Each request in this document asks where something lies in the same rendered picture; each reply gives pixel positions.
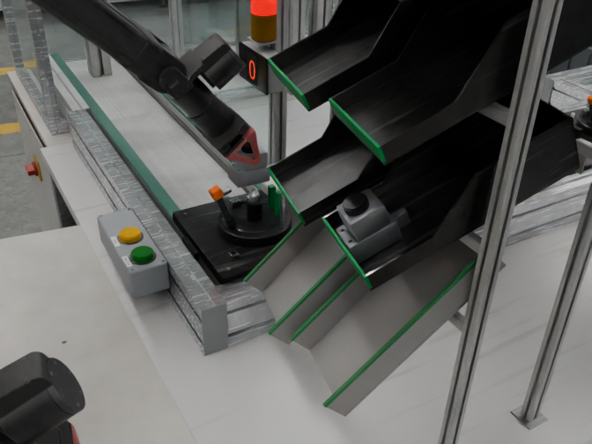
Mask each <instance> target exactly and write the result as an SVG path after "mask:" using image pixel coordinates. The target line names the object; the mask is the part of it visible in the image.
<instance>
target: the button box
mask: <svg viewBox="0 0 592 444"><path fill-rule="evenodd" d="M97 219H98V225H99V230H100V240H101V242H102V244H103V245H104V247H105V249H106V251H107V252H108V254H109V256H110V258H111V260H112V261H113V263H114V265H115V267H116V268H117V270H118V272H119V274H120V276H121V277H122V280H123V282H124V284H125V285H126V286H127V288H128V290H129V292H130V294H131V296H132V298H133V299H136V298H140V297H143V296H145V295H148V294H152V293H155V292H160V291H163V290H166V289H168V288H170V281H169V272H168V263H167V260H166V259H165V257H164V256H163V255H162V254H161V252H160V251H159V249H158V247H157V246H156V244H155V243H154V241H153V240H152V238H151V236H150V235H149V234H148V233H147V231H146V230H145V228H144V226H143V225H142V223H141V222H140V220H139V219H138V217H137V215H136V214H135V212H134V211H133V210H132V209H131V208H128V209H125V210H121V211H115V212H111V213H108V214H103V215H99V216H98V217H97ZM126 227H136V228H138V229H139V230H140V231H141V235H142V236H141V238H140V239H139V240H137V241H135V242H131V243H127V242H123V241H121V240H120V238H119V232H120V231H121V230H122V229H124V228H126ZM140 246H147V247H150V248H152V249H153V252H154V257H153V258H152V259H151V260H150V261H149V262H146V263H136V262H134V261H132V259H131V255H130V253H131V251H132V250H133V249H134V248H136V247H140Z"/></svg>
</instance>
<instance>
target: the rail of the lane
mask: <svg viewBox="0 0 592 444"><path fill-rule="evenodd" d="M67 113H68V117H69V120H70V133H71V137H72V138H73V139H72V143H73V147H74V148H75V150H76V152H77V153H78V155H79V157H80V158H81V159H82V161H83V162H84V164H85V166H86V168H87V169H88V171H89V173H90V174H91V176H92V177H93V179H94V180H95V182H96V183H97V185H98V187H99V188H100V191H101V192H102V194H103V195H104V197H105V198H106V199H107V201H108V203H109V205H110V206H111V208H112V209H113V211H114V212H115V211H121V210H125V209H128V208H131V209H132V210H133V211H134V212H135V214H136V215H137V217H138V219H139V220H140V222H141V223H142V225H143V226H144V228H145V230H146V231H147V233H148V234H149V235H150V236H151V238H152V240H153V241H154V243H155V244H156V246H157V247H158V249H159V251H160V252H161V254H162V255H163V256H164V257H165V259H166V261H167V263H168V272H169V281H170V288H168V289H166V290H163V291H164V293H165V294H166V296H167V297H168V299H169V300H170V302H171V304H172V305H173V307H174V309H175V311H176V312H177V314H178V315H179V316H180V318H181V320H182V322H183V323H184V325H185V326H186V328H187V330H188V331H189V333H190V335H191V336H192V337H193V339H194V340H195V342H196V344H197V346H198V347H199V349H200V351H201V352H202V354H203V355H204V356H207V355H209V354H212V353H214V352H219V351H221V350H224V349H226V348H228V328H227V306H226V301H225V299H224V298H223V296H222V295H221V294H220V292H219V291H218V289H217V288H216V287H215V285H214V284H213V283H212V282H211V280H210V279H209V278H208V276H207V275H206V274H205V272H204V270H203V269H202V268H201V266H200V265H199V264H198V262H197V261H199V253H198V251H197V250H196V248H195V247H194V245H193V244H192V243H191V241H190V240H189V238H188V237H187V236H186V237H182V241H181V239H180V238H179V236H178V235H177V234H176V232H175V231H174V229H173V228H172V227H171V226H170V225H169V223H168V222H167V220H166V219H165V217H164V216H163V215H162V213H161V212H160V211H159V209H158V208H157V206H156V205H155V203H154V202H153V201H152V200H151V198H150V197H149V196H148V195H147V193H146V192H145V190H144V189H143V187H142V186H141V185H140V183H139V182H138V180H137V179H136V177H135V176H134V175H133V173H132V172H131V171H130V170H129V168H128V167H127V166H126V164H125V163H124V162H123V160H122V159H121V157H120V156H119V154H118V153H117V152H116V150H115V149H114V147H113V146H112V145H111V144H110V143H109V141H108V140H107V138H106V137H105V136H104V134H103V133H102V132H101V130H100V128H99V127H98V126H97V124H96V123H95V122H94V120H93V119H92V117H91V116H90V115H89V114H88V113H87V111H86V110H85V109H79V110H78V113H76V112H75V110H74V111H69V112H67Z"/></svg>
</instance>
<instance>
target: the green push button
mask: <svg viewBox="0 0 592 444"><path fill-rule="evenodd" d="M130 255H131V259H132V261H134V262H136V263H146V262H149V261H150V260H151V259H152V258H153V257H154V252H153V249H152V248H150V247H147V246H140V247H136V248H134V249H133V250H132V251H131V253H130Z"/></svg>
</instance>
